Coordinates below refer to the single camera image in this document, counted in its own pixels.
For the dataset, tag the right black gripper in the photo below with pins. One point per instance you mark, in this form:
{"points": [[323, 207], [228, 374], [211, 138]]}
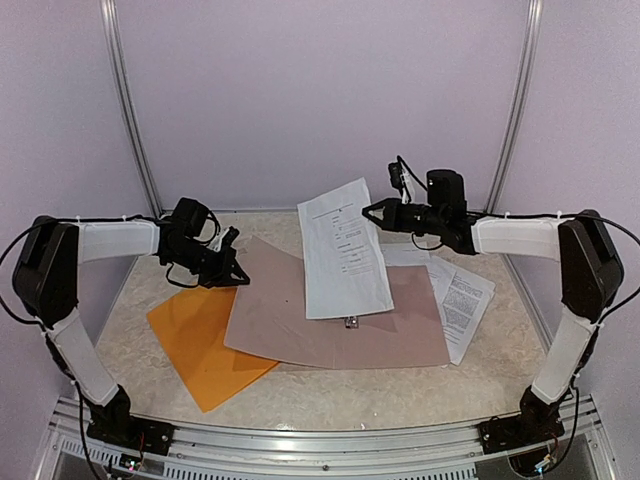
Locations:
{"points": [[392, 216]]}

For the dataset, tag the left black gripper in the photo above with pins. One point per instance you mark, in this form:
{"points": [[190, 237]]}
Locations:
{"points": [[228, 256]]}

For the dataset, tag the pink-brown file folder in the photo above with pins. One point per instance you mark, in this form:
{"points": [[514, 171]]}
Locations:
{"points": [[268, 319]]}

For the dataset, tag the white printed sheet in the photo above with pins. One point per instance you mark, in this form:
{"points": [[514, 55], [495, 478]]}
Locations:
{"points": [[345, 271], [403, 255]]}

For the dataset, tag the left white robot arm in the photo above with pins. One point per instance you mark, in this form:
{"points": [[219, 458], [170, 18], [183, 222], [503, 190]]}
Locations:
{"points": [[46, 281]]}

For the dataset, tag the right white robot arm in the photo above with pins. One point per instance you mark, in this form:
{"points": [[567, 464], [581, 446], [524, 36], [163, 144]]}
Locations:
{"points": [[590, 268]]}

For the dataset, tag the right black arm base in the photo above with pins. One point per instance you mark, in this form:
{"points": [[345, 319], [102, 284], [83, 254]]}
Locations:
{"points": [[520, 430]]}

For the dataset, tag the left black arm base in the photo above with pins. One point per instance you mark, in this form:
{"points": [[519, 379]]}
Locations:
{"points": [[130, 432]]}

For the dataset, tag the orange folder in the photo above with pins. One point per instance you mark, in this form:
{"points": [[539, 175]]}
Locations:
{"points": [[191, 327]]}

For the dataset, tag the metal folder clip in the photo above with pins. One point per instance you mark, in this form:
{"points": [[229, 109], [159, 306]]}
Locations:
{"points": [[351, 322]]}

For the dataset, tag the white printed sheet back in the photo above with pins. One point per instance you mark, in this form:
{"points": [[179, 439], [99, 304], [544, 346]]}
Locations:
{"points": [[403, 255]]}

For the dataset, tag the white printed sheet dense text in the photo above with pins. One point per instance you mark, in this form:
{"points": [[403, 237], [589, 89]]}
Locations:
{"points": [[462, 298]]}

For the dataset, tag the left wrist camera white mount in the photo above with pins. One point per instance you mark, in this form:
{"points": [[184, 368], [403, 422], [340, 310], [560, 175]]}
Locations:
{"points": [[224, 239]]}

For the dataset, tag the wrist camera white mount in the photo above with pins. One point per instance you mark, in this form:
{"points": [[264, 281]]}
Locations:
{"points": [[224, 239], [401, 180]]}

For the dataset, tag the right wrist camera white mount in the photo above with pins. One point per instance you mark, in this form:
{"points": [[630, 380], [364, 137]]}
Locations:
{"points": [[401, 180]]}

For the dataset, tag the right aluminium frame post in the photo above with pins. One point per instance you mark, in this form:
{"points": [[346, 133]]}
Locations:
{"points": [[518, 104]]}

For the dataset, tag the aluminium frame post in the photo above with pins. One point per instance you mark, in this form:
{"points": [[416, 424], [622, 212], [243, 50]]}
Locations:
{"points": [[518, 104], [114, 45]]}

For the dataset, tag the left aluminium frame post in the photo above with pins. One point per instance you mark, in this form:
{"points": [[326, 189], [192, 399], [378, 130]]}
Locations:
{"points": [[114, 45]]}

